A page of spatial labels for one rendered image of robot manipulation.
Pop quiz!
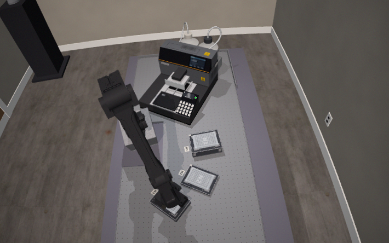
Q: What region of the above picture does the white plastic bottle with black cap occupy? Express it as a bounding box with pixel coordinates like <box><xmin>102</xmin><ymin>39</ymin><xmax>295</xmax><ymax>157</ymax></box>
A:
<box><xmin>199</xmin><ymin>36</ymin><xmax>218</xmax><ymax>51</ymax></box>

